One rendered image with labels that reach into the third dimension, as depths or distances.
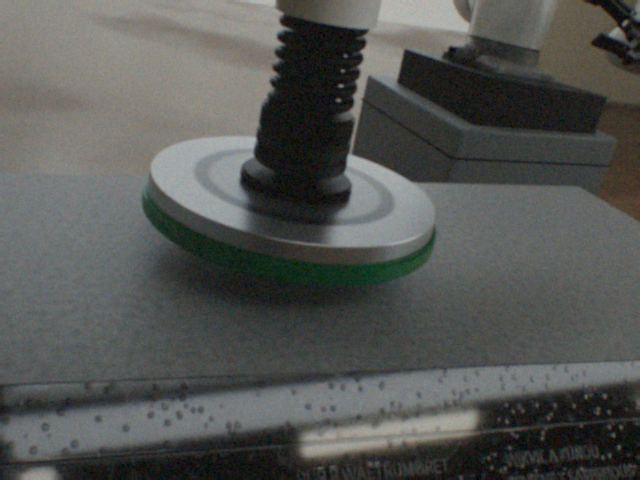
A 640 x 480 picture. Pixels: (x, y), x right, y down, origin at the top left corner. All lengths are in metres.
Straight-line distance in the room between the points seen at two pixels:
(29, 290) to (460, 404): 0.28
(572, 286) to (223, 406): 0.34
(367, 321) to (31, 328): 0.21
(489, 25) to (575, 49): 5.57
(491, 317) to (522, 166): 0.97
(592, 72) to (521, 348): 6.86
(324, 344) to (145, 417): 0.12
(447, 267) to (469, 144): 0.82
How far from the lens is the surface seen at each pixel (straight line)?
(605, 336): 0.58
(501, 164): 1.47
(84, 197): 0.62
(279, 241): 0.44
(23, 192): 0.62
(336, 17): 0.48
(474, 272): 0.61
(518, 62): 1.57
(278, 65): 0.51
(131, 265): 0.52
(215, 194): 0.50
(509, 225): 0.73
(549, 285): 0.63
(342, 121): 0.51
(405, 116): 1.54
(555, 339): 0.54
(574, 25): 7.05
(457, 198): 0.77
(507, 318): 0.55
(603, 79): 7.46
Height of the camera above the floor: 1.10
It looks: 24 degrees down
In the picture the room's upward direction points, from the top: 11 degrees clockwise
